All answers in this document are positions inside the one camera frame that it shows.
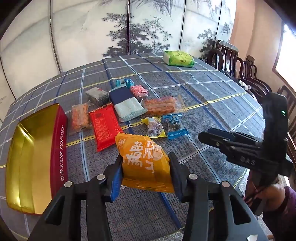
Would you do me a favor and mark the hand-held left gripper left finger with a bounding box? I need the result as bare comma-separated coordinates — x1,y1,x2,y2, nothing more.
28,153,124,241

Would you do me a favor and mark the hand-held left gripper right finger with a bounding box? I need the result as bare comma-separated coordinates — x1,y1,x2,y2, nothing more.
168,152,269,241

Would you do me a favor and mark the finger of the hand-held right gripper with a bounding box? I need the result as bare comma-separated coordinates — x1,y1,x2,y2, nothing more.
207,128,264,145
198,132,266,158

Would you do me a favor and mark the orange snack packet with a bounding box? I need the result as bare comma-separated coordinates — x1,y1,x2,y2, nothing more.
115,133,175,193

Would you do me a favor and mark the blue dark-cake packet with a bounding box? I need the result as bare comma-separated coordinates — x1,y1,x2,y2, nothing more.
161,113,187,140

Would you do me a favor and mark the red snack packet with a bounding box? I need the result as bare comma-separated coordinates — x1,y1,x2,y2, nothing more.
89,104,124,152

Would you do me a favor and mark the yellow snack packet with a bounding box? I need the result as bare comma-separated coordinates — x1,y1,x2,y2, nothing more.
141,116,167,139

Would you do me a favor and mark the large clear biscuit packet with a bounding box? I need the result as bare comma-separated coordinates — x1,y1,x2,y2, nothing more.
143,95,186,117

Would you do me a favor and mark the small clear orange-snack packet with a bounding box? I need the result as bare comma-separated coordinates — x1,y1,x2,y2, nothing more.
69,102,92,136

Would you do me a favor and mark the red tin box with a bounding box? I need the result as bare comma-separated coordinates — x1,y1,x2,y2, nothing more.
6,103,68,215

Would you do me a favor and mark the grey snack packet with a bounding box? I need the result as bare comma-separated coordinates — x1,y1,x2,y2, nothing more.
85,87,110,107

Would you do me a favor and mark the pink snack packet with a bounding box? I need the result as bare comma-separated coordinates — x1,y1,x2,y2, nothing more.
129,85,149,100

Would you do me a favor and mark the teal candy packet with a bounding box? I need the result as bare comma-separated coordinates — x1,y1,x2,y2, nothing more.
115,78,134,90

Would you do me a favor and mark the blue plaid tablecloth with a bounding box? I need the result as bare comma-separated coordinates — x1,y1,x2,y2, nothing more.
0,52,266,241

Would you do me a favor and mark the bright window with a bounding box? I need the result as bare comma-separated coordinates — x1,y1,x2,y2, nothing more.
272,23,296,81

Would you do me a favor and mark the green tissue pack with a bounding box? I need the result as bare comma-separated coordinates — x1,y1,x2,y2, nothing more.
162,50,195,68

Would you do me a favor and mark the painted folding screen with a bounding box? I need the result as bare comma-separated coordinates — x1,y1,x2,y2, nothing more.
0,0,237,123

